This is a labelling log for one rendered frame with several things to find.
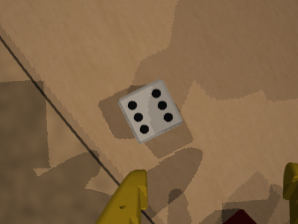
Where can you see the red die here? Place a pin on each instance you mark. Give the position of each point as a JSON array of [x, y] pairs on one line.
[[240, 217]]

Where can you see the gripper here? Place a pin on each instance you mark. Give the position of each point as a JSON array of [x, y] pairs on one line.
[[130, 198]]

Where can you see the white die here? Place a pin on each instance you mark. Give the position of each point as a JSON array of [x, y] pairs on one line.
[[150, 111]]

